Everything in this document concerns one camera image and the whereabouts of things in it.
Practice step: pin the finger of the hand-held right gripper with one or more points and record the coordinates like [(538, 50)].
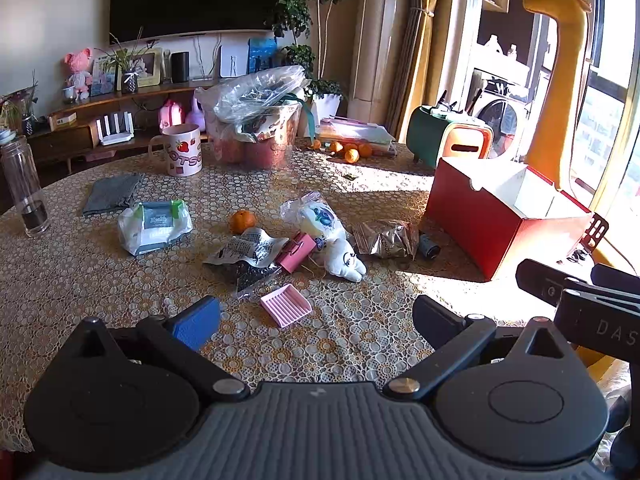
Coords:
[(542, 280)]

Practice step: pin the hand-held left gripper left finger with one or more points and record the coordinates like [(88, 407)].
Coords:
[(196, 324)]

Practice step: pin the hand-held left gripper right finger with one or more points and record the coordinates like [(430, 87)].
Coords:
[(434, 321)]

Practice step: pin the clear bag of black seeds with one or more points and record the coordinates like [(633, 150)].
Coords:
[(247, 276)]

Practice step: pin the small dark bottle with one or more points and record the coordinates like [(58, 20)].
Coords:
[(429, 246)]

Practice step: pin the red cardboard box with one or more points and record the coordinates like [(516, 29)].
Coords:
[(480, 220)]

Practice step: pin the white printed packet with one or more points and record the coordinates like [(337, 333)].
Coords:
[(247, 247)]

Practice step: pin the silver foil packet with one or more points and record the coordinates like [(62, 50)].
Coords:
[(385, 239)]

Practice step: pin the brown slotted panel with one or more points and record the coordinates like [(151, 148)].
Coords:
[(596, 232)]

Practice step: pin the pink ridged tray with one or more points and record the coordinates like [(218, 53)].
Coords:
[(286, 306)]

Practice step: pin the wet wipes pack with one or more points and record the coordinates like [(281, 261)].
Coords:
[(155, 225)]

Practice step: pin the pink binder clip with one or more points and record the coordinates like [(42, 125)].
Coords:
[(295, 255)]

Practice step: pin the grey folded cloth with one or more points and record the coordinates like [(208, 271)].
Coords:
[(111, 192)]

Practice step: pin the plastic-wrapped white blue item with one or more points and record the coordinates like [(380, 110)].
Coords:
[(315, 217)]

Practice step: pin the washing machine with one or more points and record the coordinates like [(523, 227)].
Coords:
[(502, 115)]

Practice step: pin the green orange tissue box organizer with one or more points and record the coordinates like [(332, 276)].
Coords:
[(450, 135)]

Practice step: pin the white strawberry mug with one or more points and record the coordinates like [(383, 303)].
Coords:
[(182, 152)]

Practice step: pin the yellow giraffe plush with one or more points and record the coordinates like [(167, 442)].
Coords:
[(562, 85)]

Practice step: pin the cluster of pens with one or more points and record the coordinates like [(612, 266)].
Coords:
[(457, 102)]

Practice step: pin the purple toy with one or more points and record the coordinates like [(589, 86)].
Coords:
[(196, 116)]

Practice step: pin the pink bag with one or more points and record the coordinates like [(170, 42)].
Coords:
[(171, 116)]

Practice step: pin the white antenna router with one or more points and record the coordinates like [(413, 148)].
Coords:
[(116, 130)]

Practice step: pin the clear glass bottle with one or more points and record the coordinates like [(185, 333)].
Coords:
[(25, 185)]

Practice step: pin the basket with plastic bags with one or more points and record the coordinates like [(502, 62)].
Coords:
[(255, 110)]

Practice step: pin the wooden television cabinet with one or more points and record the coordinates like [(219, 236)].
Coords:
[(65, 135)]

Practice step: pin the white plant pot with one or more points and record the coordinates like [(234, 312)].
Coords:
[(326, 107)]

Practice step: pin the yellow small box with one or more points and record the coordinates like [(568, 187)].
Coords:
[(62, 121)]

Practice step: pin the black speaker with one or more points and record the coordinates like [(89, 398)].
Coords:
[(180, 66)]

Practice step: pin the white flat box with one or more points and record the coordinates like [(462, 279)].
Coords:
[(234, 60)]

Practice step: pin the small plant in vase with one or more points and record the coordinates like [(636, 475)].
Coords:
[(127, 65)]

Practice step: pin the yellow curtain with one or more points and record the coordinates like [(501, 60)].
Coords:
[(425, 35)]

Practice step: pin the blue box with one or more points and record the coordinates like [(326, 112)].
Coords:
[(262, 55)]

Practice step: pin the pink plush doll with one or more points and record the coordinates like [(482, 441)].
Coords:
[(79, 72)]

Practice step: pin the dried plant in pot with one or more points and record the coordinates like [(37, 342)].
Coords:
[(20, 107)]

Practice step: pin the beige standing air conditioner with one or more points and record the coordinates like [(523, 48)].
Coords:
[(380, 35)]

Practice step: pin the tall green potted plant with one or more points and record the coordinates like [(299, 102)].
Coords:
[(300, 15)]

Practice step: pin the picture frame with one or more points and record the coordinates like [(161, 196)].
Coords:
[(149, 67)]

